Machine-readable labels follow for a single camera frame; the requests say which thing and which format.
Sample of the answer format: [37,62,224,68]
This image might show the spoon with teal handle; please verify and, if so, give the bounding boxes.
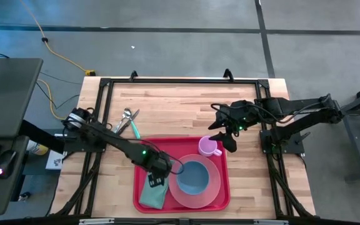
[123,107,142,140]

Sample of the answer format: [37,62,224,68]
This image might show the green cloth napkin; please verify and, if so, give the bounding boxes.
[138,170,170,209]

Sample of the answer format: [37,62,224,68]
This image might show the white box with code print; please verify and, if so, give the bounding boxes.
[45,149,66,171]

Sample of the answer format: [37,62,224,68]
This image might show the grey desk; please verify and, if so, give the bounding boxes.
[0,57,44,216]

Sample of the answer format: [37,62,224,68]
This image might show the yellow extension cable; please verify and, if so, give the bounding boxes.
[19,0,89,121]

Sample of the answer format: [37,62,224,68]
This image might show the black diagonal desk strut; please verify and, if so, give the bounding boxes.
[17,119,66,154]

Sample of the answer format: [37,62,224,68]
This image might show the coral pink plate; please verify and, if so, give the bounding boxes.
[168,154,222,209]

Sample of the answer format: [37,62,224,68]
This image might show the red plastic tray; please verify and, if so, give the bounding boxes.
[132,136,231,214]

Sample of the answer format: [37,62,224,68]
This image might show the blue-grey bowl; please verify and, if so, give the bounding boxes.
[176,161,211,196]

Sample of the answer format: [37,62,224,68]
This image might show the black rig bar, silver brackets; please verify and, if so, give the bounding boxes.
[0,215,360,225]

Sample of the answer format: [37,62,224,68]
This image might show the black aluminium table frame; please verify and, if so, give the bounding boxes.
[49,68,318,219]

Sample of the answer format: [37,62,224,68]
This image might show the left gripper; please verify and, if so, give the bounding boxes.
[135,148,174,188]

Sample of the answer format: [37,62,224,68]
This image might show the pink ribbed mug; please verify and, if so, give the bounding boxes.
[197,135,223,158]

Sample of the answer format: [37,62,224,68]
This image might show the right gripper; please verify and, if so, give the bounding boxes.
[207,99,264,154]

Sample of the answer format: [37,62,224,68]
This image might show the yellow and white container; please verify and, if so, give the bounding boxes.
[26,139,49,156]

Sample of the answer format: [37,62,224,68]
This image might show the black computer mouse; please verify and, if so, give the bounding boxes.
[0,149,18,180]

